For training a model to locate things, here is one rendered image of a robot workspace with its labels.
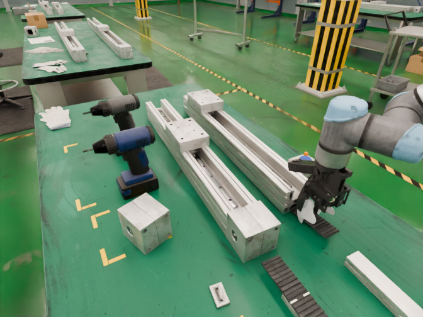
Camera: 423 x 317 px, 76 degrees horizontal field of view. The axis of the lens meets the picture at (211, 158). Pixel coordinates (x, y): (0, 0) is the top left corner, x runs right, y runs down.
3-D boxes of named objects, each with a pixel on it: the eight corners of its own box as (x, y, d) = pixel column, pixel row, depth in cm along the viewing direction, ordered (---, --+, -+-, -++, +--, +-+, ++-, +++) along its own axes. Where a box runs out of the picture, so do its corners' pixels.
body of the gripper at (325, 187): (322, 216, 67) (335, 177, 60) (298, 194, 73) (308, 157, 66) (345, 205, 69) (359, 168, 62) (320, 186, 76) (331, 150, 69)
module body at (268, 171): (308, 204, 84) (313, 182, 79) (282, 214, 81) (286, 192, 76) (201, 107, 143) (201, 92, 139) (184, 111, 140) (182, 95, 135)
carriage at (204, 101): (223, 114, 123) (223, 100, 119) (201, 119, 119) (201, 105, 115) (208, 102, 135) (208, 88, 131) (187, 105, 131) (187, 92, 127)
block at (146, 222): (179, 229, 76) (176, 205, 70) (145, 255, 69) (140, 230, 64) (157, 212, 81) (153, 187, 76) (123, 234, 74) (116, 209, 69)
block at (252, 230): (283, 244, 72) (289, 220, 66) (243, 263, 67) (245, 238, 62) (263, 221, 78) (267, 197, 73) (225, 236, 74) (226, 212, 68)
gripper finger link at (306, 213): (304, 236, 72) (318, 209, 68) (290, 221, 76) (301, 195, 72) (313, 234, 74) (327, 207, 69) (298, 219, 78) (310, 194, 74)
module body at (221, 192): (256, 224, 77) (259, 202, 73) (225, 236, 74) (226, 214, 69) (167, 114, 137) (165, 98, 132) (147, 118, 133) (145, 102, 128)
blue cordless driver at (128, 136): (163, 188, 90) (155, 130, 78) (101, 209, 82) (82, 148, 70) (155, 176, 96) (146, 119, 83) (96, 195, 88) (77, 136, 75)
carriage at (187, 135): (209, 151, 98) (209, 135, 94) (180, 159, 94) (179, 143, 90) (192, 132, 110) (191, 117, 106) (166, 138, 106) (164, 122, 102)
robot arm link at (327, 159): (311, 141, 64) (336, 134, 67) (307, 158, 66) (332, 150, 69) (335, 158, 58) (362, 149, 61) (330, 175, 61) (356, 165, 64)
